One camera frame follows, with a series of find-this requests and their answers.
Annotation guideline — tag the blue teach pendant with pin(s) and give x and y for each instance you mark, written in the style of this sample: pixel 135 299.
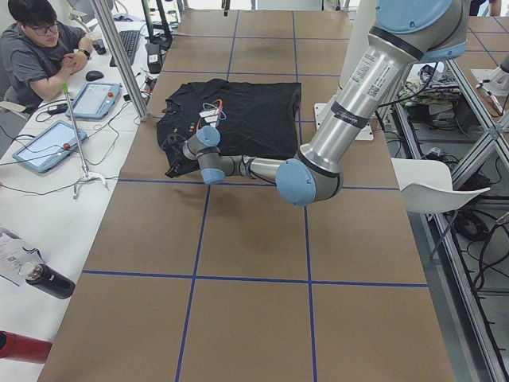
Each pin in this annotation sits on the blue teach pendant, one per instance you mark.
pixel 48 149
pixel 95 100

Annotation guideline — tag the aluminium frame post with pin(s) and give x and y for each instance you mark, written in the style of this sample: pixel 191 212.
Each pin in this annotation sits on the aluminium frame post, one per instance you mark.
pixel 114 43

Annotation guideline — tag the paper sheet on desk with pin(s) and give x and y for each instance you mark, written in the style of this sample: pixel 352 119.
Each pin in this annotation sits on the paper sheet on desk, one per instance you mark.
pixel 17 257

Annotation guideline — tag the white plastic chair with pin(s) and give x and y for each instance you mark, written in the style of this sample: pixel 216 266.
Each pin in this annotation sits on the white plastic chair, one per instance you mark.
pixel 427 186

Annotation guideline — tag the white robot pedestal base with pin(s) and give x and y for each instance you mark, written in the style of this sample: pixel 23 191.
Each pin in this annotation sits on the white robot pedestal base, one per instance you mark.
pixel 348 112

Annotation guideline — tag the blue teach pendant far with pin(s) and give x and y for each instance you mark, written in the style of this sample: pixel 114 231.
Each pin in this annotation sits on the blue teach pendant far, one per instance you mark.
pixel 95 100

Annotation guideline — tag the red bottle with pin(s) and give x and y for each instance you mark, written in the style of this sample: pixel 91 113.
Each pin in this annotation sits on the red bottle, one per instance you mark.
pixel 16 347

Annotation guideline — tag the black keyboard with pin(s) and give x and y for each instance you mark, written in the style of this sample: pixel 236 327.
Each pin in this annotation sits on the black keyboard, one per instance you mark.
pixel 130 41

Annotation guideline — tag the black computer mouse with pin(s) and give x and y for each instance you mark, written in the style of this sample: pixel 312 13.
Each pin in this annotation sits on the black computer mouse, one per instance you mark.
pixel 94 75

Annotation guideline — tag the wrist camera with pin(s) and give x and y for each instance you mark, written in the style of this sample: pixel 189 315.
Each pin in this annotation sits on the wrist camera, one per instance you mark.
pixel 174 142

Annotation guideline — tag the blue teach pendant near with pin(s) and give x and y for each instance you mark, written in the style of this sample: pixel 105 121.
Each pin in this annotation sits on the blue teach pendant near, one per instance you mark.
pixel 48 149

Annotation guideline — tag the black printed t-shirt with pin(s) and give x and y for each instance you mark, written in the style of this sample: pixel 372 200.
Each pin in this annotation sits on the black printed t-shirt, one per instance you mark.
pixel 258 120

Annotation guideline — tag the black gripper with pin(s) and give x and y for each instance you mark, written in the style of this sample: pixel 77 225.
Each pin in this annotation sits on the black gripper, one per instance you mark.
pixel 177 153

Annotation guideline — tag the seated person grey shirt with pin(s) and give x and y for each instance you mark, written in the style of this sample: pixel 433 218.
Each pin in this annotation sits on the seated person grey shirt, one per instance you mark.
pixel 40 53

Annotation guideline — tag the black water bottle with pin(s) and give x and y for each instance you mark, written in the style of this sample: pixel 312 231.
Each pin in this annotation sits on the black water bottle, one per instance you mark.
pixel 43 277

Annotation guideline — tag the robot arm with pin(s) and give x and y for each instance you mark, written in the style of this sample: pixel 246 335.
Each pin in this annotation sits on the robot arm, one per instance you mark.
pixel 403 33

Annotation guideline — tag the white tripod stand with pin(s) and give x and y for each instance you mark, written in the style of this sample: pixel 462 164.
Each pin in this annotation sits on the white tripod stand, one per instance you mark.
pixel 88 175

